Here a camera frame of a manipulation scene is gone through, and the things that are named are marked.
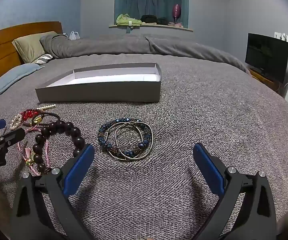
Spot green cloth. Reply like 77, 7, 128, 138
116, 13, 142, 26

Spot grey duvet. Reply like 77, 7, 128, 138
39, 34, 249, 74

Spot red bead bracelet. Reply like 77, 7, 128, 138
20, 109, 43, 120

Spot blue bead bracelet set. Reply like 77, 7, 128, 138
98, 117, 156, 161

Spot light blue blanket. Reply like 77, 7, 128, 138
0, 63, 46, 105

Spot black television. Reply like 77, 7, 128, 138
245, 32, 288, 83

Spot black bag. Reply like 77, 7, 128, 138
140, 15, 158, 24

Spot pink cord bracelet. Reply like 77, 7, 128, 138
16, 127, 53, 177

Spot wooden television stand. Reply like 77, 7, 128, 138
249, 67, 284, 95

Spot black hair tie gold charm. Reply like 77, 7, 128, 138
24, 115, 47, 128

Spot looped pearl hair clip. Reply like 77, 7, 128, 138
10, 114, 23, 130

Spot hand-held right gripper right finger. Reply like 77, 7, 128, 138
193, 142, 277, 240

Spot green pillow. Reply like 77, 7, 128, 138
11, 31, 58, 64

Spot grey cardboard box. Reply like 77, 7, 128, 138
35, 62, 162, 103

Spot grey knitted bedspread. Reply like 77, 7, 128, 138
0, 54, 288, 240

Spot striped pillow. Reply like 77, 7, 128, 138
34, 54, 54, 65

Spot dark wooden bead bracelet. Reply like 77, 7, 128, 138
33, 120, 86, 175

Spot plain black hair tie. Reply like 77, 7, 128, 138
33, 112, 61, 127

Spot window sill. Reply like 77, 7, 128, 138
108, 24, 194, 32

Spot white wall sockets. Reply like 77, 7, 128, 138
274, 31, 288, 45

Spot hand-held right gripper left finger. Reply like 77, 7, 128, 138
9, 144, 96, 240

